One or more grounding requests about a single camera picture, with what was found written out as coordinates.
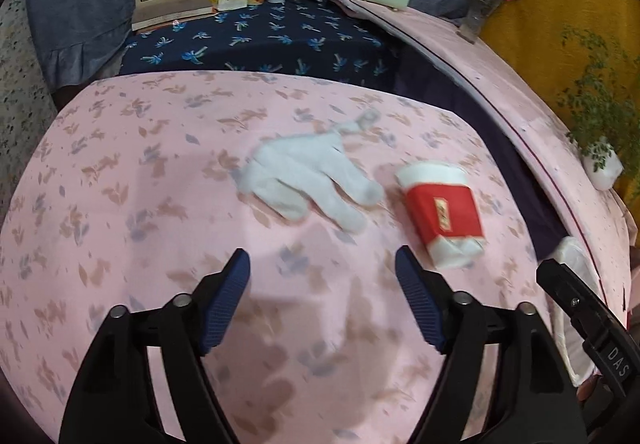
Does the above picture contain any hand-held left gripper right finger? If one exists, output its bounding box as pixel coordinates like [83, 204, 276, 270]
[394, 245, 587, 444]

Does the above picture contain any white plastic bag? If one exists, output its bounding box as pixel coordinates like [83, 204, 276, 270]
[547, 236, 608, 386]

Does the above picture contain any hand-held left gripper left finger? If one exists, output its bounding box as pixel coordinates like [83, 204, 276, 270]
[59, 248, 252, 444]

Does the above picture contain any speckled grey cloth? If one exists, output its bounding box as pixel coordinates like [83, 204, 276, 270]
[0, 0, 59, 137]

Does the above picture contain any green leafy plant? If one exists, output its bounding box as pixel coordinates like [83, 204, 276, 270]
[555, 24, 640, 173]

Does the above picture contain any white plant pot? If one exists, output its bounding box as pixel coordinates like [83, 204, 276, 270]
[582, 136, 625, 192]

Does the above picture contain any white cotton glove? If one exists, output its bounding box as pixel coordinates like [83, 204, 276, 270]
[235, 108, 386, 234]

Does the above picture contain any navy floral cloth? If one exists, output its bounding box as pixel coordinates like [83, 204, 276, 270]
[117, 0, 402, 93]

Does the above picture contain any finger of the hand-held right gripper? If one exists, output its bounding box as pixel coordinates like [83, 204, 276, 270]
[536, 258, 609, 346]

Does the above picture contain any pale pink blanket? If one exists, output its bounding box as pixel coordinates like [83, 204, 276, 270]
[320, 0, 632, 326]

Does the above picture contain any red and white paper cup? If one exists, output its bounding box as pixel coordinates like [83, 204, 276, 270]
[395, 161, 487, 270]

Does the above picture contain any pink floral tablecloth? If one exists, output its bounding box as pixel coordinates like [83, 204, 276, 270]
[0, 69, 601, 444]

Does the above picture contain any dark purple cloth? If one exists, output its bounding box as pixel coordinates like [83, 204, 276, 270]
[384, 41, 572, 271]

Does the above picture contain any glass vase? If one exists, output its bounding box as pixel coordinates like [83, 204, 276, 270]
[458, 0, 501, 43]

